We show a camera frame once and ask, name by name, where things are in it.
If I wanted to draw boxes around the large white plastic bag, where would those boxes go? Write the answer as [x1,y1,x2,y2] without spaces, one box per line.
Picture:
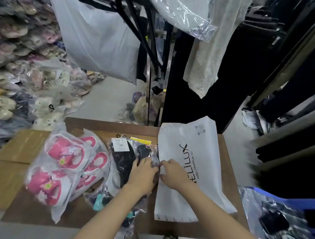
[50,0,148,85]

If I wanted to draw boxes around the person's right forearm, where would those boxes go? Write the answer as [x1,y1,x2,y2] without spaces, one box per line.
[177,182,256,239]

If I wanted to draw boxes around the person's right hand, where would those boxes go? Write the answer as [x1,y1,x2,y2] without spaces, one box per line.
[159,159,195,192]

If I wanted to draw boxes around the person's left hand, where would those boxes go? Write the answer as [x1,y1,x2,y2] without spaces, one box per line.
[125,157,159,197]

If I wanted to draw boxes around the bagged black socks bundle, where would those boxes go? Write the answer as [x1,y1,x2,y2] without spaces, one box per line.
[83,181,148,239]

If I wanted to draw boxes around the clear wrapped grey garment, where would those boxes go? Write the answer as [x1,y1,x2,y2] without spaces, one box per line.
[150,0,218,42]

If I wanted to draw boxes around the row of hanging dark trousers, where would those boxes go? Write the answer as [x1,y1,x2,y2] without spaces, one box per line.
[242,0,315,197]

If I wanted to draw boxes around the speckled off-white shirt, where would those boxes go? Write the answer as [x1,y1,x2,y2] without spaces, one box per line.
[183,0,253,99]

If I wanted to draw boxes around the person's left forearm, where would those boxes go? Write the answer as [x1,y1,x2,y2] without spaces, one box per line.
[73,185,148,239]

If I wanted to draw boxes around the clear bag plaid garment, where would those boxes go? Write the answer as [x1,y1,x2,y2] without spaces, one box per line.
[240,188,313,239]

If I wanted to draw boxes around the black socks packet white label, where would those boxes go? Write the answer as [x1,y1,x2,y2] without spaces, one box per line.
[108,137,138,195]

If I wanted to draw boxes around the brown cardboard sheet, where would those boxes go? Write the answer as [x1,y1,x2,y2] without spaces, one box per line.
[0,129,51,210]

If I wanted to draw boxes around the metal clothes rack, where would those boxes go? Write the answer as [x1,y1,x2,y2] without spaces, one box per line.
[145,10,176,126]

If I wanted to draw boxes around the bundle of black hangers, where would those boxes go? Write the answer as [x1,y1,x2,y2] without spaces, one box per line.
[78,0,163,72]

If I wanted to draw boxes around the pile of bagged slippers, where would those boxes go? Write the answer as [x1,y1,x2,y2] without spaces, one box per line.
[0,0,107,148]

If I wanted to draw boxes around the blue plastic basket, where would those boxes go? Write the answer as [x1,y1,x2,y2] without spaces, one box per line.
[239,186,315,239]

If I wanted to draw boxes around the rack of black trousers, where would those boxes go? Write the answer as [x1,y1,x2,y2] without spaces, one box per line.
[161,24,283,133]

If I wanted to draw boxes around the pink sandals pack front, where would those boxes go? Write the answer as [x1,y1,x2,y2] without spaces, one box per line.
[24,122,94,225]

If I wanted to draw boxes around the pink sandals pack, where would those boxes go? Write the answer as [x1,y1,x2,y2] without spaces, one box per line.
[70,128,111,202]
[24,122,94,225]

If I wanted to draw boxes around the white shopping bag black handles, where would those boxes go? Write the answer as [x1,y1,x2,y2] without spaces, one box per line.
[154,116,238,223]

